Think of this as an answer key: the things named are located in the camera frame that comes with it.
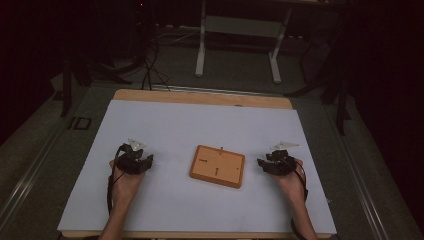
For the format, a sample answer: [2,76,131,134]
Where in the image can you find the metal floor rail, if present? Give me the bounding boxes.
[324,106,391,240]
[0,126,68,231]

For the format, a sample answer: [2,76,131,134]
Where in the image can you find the wooden photo frame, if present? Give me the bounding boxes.
[189,144,246,190]

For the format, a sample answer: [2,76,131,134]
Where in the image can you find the white table mat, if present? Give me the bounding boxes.
[57,99,338,235]

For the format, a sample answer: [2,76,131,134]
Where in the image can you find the white metal desk frame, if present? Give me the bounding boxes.
[194,0,294,84]

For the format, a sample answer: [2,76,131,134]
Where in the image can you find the black floor cables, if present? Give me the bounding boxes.
[139,29,172,92]

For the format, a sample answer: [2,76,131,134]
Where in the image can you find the black floor plate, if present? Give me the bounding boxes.
[67,116,93,131]

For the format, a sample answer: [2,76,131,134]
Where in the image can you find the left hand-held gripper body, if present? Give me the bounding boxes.
[114,138,150,176]

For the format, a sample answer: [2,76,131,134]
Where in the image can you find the person's right hand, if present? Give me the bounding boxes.
[271,158,306,205]

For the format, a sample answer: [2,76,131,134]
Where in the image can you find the silver metal strip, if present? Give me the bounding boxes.
[150,84,285,98]

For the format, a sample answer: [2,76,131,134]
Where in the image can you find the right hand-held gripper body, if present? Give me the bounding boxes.
[265,141,302,177]

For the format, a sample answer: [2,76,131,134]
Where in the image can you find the black metal stand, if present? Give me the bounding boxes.
[283,39,353,136]
[59,53,134,118]

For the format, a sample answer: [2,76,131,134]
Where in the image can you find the wooden table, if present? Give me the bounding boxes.
[60,88,335,240]

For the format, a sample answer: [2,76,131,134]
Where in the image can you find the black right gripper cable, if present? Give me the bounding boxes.
[279,155,310,240]

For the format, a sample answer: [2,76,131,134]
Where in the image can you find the person's left hand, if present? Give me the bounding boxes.
[109,159,146,210]

